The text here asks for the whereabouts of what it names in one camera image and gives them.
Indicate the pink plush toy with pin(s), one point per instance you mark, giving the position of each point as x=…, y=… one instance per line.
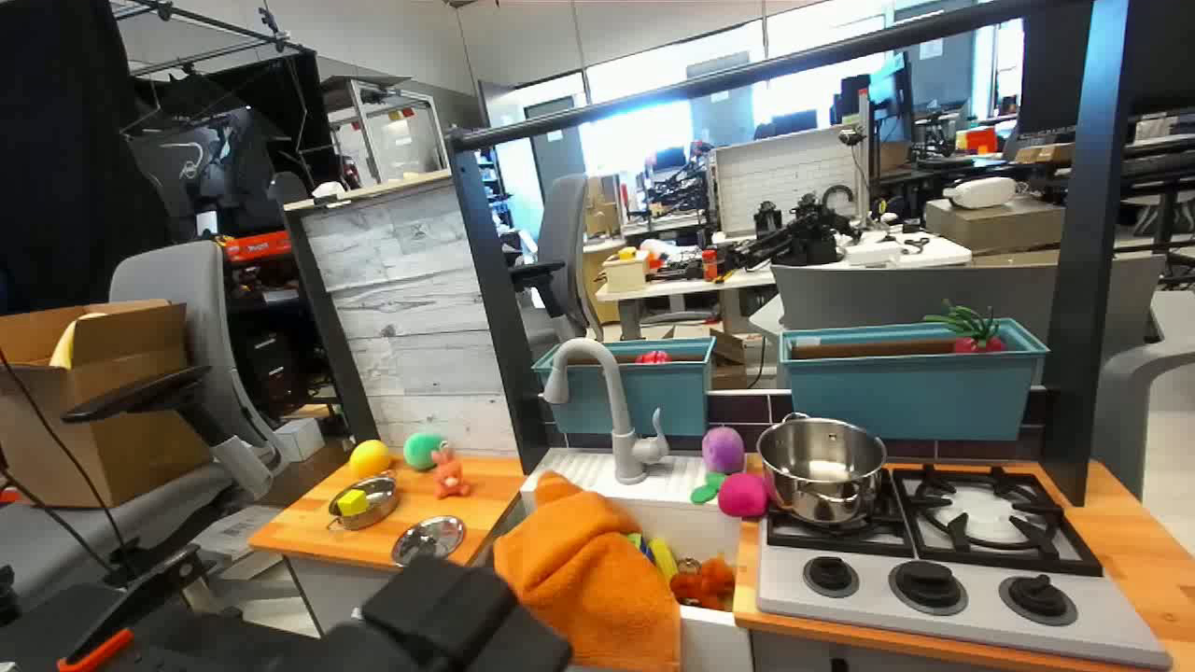
x=450, y=477

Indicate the pink item in bin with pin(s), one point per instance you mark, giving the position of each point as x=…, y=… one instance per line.
x=656, y=358

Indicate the steel pot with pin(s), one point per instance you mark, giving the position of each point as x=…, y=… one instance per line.
x=825, y=473

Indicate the steel pot lid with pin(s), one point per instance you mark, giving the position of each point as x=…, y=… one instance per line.
x=427, y=539

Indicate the gray toy faucet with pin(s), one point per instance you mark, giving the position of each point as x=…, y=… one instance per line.
x=619, y=414

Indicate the small teal bin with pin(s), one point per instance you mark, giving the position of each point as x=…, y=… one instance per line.
x=674, y=397

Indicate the purple fuzzy ball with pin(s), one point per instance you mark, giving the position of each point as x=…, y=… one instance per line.
x=722, y=451

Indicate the white toy sink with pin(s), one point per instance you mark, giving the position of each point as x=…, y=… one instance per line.
x=674, y=492

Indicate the small green toy piece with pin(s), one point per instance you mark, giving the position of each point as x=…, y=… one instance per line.
x=709, y=492

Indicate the small wooden counter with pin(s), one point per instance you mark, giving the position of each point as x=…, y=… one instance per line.
x=486, y=492

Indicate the gray wood panel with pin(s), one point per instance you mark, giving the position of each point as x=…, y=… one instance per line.
x=399, y=322

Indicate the green ball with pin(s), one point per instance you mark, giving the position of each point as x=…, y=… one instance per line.
x=422, y=451

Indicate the magenta fuzzy ball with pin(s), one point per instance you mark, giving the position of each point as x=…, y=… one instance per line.
x=746, y=493

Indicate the yellow green toy vegetable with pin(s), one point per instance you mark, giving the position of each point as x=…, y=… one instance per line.
x=659, y=556

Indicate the orange towel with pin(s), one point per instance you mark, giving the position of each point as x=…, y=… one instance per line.
x=584, y=573

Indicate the yellow ball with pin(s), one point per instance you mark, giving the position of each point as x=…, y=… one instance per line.
x=371, y=456

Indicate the orange toy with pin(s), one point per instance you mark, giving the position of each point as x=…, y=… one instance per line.
x=709, y=583

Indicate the small steel pan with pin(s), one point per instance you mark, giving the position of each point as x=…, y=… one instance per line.
x=380, y=501

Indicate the yellow block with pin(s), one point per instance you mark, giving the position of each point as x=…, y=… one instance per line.
x=351, y=501

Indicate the black foreground device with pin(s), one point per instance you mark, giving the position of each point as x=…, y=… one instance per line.
x=462, y=618

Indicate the large teal bin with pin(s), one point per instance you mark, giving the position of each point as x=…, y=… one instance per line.
x=909, y=392

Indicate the red green toy plant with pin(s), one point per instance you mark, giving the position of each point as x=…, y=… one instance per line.
x=974, y=325

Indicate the beige box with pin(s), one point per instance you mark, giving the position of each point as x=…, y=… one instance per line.
x=996, y=224

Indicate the gray office chair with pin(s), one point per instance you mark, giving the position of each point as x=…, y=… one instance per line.
x=172, y=282

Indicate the gray toy stove top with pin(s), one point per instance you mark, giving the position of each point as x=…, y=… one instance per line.
x=974, y=600

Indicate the cardboard box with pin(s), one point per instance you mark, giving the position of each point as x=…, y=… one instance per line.
x=112, y=422

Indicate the wooden counter around stove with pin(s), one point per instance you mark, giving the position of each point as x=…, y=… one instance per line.
x=1132, y=536

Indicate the black metal frame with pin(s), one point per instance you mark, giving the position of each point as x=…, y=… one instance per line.
x=1083, y=249

